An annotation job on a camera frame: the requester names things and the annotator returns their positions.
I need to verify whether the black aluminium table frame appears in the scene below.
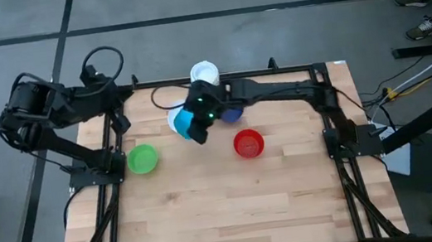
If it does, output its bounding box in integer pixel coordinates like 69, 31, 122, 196
43, 41, 409, 242

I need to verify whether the dark blue plastic bowl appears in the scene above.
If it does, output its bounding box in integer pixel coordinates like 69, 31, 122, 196
219, 105, 246, 125

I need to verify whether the black desk leg bar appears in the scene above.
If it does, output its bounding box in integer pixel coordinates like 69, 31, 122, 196
376, 99, 432, 155

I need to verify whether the black cable on table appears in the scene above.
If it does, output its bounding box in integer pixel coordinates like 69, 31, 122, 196
148, 82, 194, 114

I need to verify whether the yellow cable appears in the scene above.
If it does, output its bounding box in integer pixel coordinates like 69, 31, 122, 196
383, 70, 432, 101

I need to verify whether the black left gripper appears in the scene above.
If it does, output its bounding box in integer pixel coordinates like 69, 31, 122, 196
100, 80, 140, 138

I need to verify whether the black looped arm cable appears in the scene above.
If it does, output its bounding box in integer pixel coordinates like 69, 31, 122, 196
76, 43, 129, 99

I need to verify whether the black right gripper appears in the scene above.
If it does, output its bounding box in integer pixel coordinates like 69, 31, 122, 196
181, 75, 240, 147

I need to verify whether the light blue plastic bowl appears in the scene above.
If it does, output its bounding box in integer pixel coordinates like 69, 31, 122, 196
171, 106, 199, 142

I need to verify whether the green plastic bowl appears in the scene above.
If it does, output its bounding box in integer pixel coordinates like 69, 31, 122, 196
125, 141, 162, 177

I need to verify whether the white plastic bowl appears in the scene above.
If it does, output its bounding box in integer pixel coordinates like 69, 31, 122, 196
164, 99, 190, 135

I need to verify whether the yellow Lysol wipes canister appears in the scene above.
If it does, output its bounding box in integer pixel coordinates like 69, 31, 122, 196
187, 58, 222, 90

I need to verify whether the white cable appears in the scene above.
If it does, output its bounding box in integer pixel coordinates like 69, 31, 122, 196
358, 36, 432, 123

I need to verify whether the red plastic bowl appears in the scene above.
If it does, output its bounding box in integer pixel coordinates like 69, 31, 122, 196
231, 127, 268, 162

